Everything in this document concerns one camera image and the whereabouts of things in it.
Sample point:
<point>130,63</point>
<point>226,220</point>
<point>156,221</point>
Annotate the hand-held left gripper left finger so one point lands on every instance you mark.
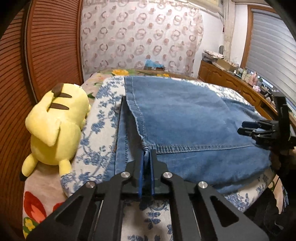
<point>141,176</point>

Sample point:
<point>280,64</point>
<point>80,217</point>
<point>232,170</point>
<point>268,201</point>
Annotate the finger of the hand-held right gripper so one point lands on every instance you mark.
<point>254,134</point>
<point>256,124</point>

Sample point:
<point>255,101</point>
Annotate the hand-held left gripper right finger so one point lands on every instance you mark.
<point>152,176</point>

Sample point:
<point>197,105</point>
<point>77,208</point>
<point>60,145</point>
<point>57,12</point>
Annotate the blue denim pants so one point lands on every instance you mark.
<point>185,115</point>

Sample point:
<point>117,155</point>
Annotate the person's right hand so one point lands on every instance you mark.
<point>275,161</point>

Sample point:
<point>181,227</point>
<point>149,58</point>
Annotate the black hand-held device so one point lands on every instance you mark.
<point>269,95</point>

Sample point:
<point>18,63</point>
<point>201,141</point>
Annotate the pink tissue pack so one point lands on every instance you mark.
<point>257,87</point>

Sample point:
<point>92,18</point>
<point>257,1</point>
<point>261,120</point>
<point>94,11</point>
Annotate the white bottle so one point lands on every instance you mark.
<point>244,74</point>

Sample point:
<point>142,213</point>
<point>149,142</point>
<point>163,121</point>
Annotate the wooden cabinet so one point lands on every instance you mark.
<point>226,80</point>

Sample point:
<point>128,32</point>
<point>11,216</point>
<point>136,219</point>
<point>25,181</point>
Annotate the white blue floral cloth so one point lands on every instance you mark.
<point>97,139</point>

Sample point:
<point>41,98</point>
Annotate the open cardboard box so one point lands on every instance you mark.
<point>227,64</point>

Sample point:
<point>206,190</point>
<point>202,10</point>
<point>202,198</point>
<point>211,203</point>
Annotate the grey window blind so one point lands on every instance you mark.
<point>272,51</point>

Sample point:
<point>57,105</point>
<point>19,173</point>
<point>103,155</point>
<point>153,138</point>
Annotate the stack of papers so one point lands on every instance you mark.
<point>212,55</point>

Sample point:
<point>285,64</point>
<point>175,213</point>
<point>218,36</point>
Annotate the yellow plush toy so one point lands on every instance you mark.
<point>55,129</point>

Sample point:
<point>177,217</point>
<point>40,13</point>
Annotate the beige tied window curtain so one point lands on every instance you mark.
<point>229,27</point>

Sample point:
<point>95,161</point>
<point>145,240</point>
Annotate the colourful flower blanket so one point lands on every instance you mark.
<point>39,208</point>

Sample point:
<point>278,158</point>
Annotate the small brown box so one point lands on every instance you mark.
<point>155,68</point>

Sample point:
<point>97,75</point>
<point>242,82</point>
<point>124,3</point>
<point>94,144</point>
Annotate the circle patterned sheer curtain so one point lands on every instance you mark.
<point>138,34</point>

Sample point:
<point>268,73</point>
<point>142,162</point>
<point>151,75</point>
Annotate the wooden louvered wardrobe door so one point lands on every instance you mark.
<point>55,46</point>
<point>11,104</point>

